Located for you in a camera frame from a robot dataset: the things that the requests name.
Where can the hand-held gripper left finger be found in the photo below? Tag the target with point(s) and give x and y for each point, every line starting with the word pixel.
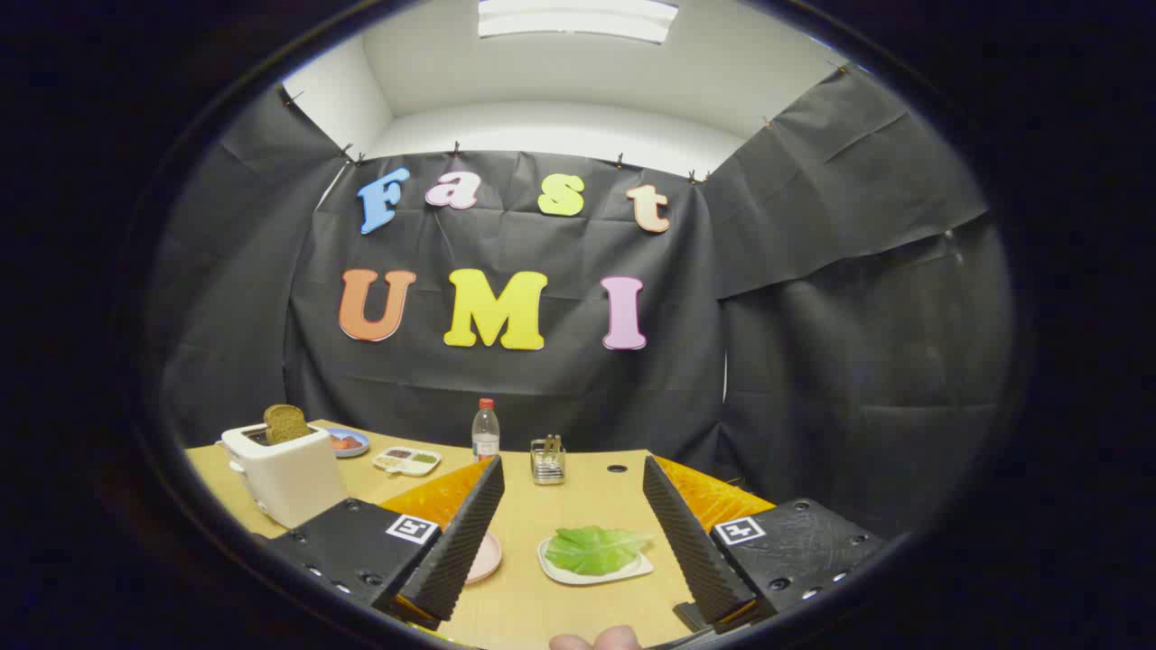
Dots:
pixel 461 542

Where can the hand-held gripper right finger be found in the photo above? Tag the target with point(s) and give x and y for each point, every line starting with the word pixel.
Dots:
pixel 691 542

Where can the green lettuce leaf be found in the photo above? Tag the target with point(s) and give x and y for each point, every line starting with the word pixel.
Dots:
pixel 591 549

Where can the brown toasted bread slice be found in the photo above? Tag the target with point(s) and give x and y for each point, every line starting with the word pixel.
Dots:
pixel 287 424

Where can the round pink plate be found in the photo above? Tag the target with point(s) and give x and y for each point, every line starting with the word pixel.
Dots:
pixel 486 558

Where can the square white plate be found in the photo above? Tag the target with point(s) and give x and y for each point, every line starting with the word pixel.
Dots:
pixel 634 571

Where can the white divided condiment dish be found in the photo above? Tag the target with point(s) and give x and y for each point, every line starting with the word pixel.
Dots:
pixel 406 462

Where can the clear plastic water bottle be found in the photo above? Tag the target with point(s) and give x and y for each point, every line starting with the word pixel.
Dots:
pixel 486 438

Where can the small blue plate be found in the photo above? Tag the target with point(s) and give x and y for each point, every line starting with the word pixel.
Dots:
pixel 358 446

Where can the orange food pieces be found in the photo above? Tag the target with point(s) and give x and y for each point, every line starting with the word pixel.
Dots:
pixel 344 442

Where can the white toaster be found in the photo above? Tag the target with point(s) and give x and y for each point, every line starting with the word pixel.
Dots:
pixel 289 478

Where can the ceiling light panel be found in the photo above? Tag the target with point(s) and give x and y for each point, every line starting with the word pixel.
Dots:
pixel 578 18

